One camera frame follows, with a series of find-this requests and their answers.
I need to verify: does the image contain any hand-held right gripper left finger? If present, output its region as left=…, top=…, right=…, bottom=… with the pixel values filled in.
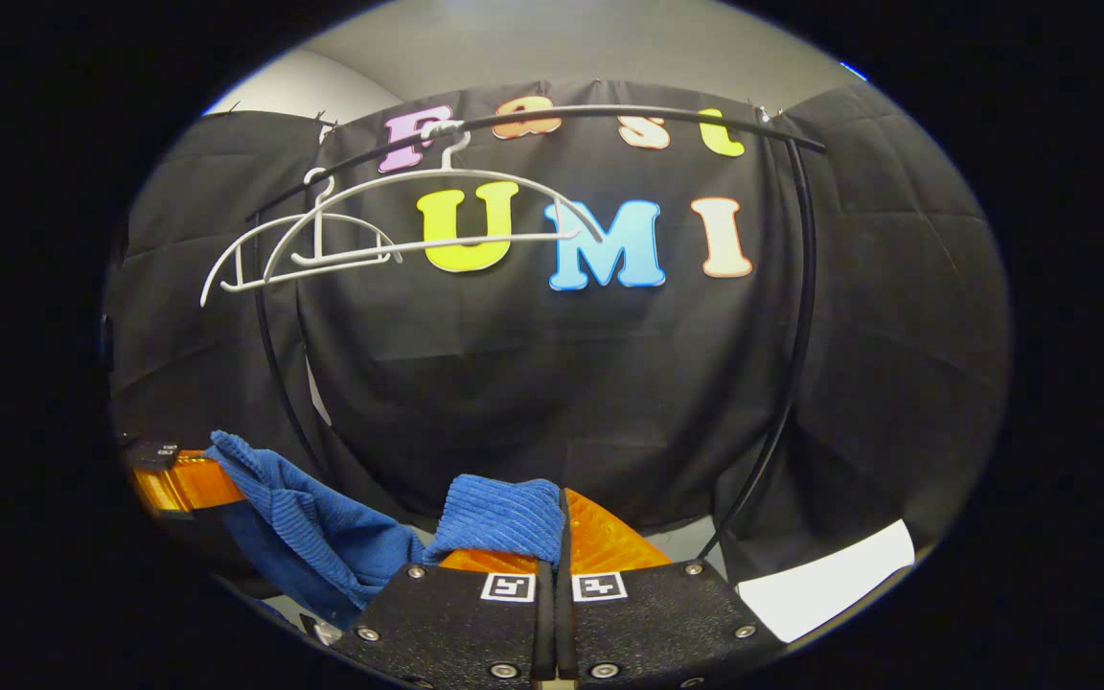
left=330, top=546, right=555, bottom=690

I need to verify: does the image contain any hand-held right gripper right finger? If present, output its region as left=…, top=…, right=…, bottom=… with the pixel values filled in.
left=555, top=487, right=788, bottom=690

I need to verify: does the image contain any blue corduroy jacket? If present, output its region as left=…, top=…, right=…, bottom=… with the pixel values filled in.
left=202, top=430, right=567, bottom=629

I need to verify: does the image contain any white clothes hanger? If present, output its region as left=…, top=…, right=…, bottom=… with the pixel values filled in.
left=199, top=168, right=398, bottom=308
left=263, top=120, right=606, bottom=288

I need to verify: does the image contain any black clothes rack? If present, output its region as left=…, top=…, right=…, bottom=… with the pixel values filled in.
left=245, top=103, right=829, bottom=566

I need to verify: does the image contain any black backdrop cloth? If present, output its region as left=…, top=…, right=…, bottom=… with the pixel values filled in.
left=102, top=79, right=1013, bottom=614

